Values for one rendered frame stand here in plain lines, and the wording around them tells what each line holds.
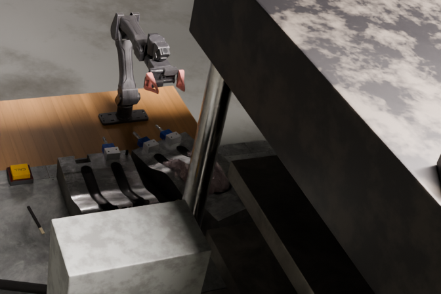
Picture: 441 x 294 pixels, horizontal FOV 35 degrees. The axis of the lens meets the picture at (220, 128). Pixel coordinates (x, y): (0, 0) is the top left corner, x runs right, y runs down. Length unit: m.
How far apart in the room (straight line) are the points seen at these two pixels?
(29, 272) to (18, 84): 2.37
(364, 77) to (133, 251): 0.62
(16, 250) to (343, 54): 1.49
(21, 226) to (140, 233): 0.99
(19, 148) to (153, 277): 1.36
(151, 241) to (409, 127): 0.67
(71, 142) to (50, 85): 1.77
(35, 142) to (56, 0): 2.85
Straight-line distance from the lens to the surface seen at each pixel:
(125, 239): 1.46
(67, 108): 2.95
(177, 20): 5.46
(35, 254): 2.33
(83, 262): 1.41
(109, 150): 2.55
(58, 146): 2.74
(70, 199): 2.42
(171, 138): 2.71
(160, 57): 2.44
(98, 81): 4.59
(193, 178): 1.66
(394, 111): 1.02
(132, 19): 2.73
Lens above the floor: 2.51
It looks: 35 degrees down
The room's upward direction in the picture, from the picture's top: 13 degrees clockwise
